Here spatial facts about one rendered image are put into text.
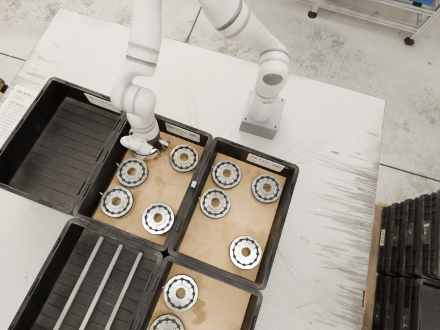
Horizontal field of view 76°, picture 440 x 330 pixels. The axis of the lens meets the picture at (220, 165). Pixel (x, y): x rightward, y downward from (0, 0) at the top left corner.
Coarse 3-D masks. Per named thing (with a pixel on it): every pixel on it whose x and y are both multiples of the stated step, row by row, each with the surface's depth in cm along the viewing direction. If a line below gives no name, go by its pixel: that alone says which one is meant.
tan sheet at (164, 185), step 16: (176, 144) 102; (192, 144) 102; (144, 160) 99; (160, 160) 99; (160, 176) 98; (176, 176) 98; (144, 192) 95; (160, 192) 96; (176, 192) 96; (144, 208) 94; (176, 208) 94; (112, 224) 91; (128, 224) 92; (160, 240) 91
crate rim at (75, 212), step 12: (168, 120) 94; (120, 132) 91; (204, 132) 94; (108, 156) 89; (204, 156) 90; (96, 168) 87; (192, 180) 87; (84, 192) 84; (180, 204) 85; (84, 216) 82; (180, 216) 84; (108, 228) 81; (144, 240) 81; (168, 240) 81
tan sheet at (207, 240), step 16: (208, 176) 99; (256, 176) 100; (240, 192) 97; (240, 208) 96; (256, 208) 96; (272, 208) 96; (192, 224) 93; (208, 224) 93; (224, 224) 94; (240, 224) 94; (256, 224) 94; (192, 240) 91; (208, 240) 92; (224, 240) 92; (192, 256) 90; (208, 256) 90; (224, 256) 90; (240, 272) 89; (256, 272) 89
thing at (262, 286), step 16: (240, 144) 92; (208, 160) 90; (272, 160) 92; (192, 192) 86; (288, 192) 88; (288, 208) 86; (176, 256) 80; (272, 256) 82; (224, 272) 79; (256, 288) 79
